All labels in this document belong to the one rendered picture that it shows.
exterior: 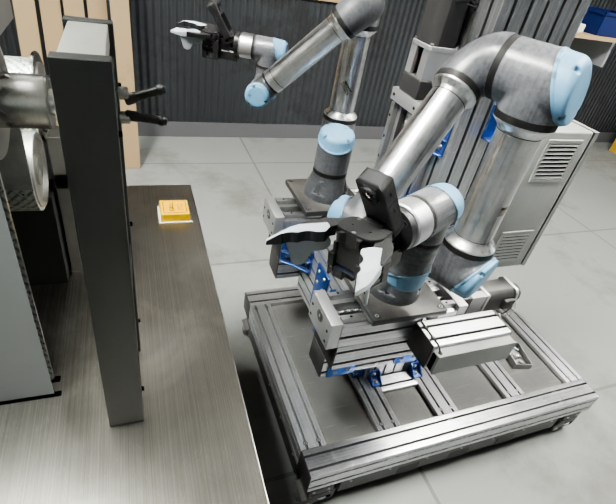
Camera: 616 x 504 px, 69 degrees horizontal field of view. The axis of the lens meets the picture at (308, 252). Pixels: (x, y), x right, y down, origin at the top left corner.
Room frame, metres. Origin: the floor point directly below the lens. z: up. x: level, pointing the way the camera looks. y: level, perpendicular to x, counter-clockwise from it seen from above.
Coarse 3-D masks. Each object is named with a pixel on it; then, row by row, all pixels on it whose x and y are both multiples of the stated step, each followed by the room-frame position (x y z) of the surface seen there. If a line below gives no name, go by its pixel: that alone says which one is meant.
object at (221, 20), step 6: (216, 0) 1.52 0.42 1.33; (210, 6) 1.49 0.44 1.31; (216, 6) 1.50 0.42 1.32; (210, 12) 1.50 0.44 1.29; (216, 12) 1.49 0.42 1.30; (222, 12) 1.52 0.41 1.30; (216, 18) 1.50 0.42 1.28; (222, 18) 1.50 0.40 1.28; (222, 24) 1.50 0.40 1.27; (228, 24) 1.53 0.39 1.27; (222, 30) 1.50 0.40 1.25; (228, 30) 1.51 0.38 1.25; (228, 36) 1.50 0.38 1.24
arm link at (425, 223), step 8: (400, 200) 0.61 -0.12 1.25; (408, 200) 0.61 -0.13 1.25; (416, 200) 0.62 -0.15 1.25; (408, 208) 0.59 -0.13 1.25; (416, 208) 0.59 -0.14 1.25; (424, 208) 0.60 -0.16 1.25; (416, 216) 0.58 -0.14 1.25; (424, 216) 0.59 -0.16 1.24; (432, 216) 0.60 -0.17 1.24; (416, 224) 0.58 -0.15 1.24; (424, 224) 0.58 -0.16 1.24; (432, 224) 0.60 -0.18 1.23; (424, 232) 0.58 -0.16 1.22; (416, 240) 0.57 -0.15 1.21; (424, 240) 0.60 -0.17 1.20; (408, 248) 0.58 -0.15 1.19
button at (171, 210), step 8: (168, 200) 0.99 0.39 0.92; (176, 200) 1.00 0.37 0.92; (184, 200) 1.01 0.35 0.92; (160, 208) 0.95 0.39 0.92; (168, 208) 0.95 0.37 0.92; (176, 208) 0.96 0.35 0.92; (184, 208) 0.97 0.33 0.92; (168, 216) 0.93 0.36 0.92; (176, 216) 0.94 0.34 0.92; (184, 216) 0.94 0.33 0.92
